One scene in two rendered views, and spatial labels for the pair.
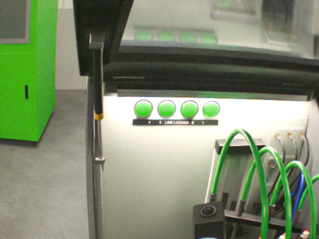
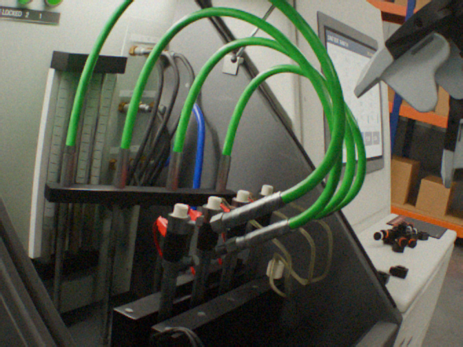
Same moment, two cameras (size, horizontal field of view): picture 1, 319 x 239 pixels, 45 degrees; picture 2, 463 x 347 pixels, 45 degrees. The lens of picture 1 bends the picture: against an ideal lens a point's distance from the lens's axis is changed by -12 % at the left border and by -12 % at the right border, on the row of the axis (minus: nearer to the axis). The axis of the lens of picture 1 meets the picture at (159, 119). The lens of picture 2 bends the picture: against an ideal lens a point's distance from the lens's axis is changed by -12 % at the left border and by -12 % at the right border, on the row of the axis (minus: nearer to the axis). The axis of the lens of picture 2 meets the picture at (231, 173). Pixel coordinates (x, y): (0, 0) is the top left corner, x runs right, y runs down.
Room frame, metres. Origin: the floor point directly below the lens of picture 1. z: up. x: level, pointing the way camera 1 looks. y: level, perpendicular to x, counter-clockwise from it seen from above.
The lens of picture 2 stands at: (0.29, 0.35, 1.32)
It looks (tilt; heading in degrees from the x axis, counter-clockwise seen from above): 11 degrees down; 307
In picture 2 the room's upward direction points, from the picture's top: 11 degrees clockwise
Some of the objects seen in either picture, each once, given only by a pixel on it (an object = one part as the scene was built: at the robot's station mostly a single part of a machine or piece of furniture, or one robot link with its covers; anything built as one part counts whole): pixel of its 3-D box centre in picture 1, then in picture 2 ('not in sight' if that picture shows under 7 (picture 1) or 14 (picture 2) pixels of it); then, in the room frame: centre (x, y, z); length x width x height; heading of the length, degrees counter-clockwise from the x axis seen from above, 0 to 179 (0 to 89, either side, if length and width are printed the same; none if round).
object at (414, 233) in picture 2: not in sight; (404, 231); (0.76, -0.95, 1.01); 0.23 x 0.11 x 0.06; 100
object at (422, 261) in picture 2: not in sight; (396, 252); (0.76, -0.92, 0.97); 0.70 x 0.22 x 0.03; 100
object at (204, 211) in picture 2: not in sight; (207, 281); (0.78, -0.28, 1.01); 0.05 x 0.03 x 0.21; 10
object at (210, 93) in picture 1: (222, 93); not in sight; (1.04, -0.16, 1.43); 0.54 x 0.03 x 0.02; 100
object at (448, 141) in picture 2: not in sight; (456, 114); (0.51, -0.35, 1.31); 0.05 x 0.02 x 0.09; 100
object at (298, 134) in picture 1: (282, 164); (141, 104); (1.08, -0.39, 1.21); 0.13 x 0.03 x 0.31; 100
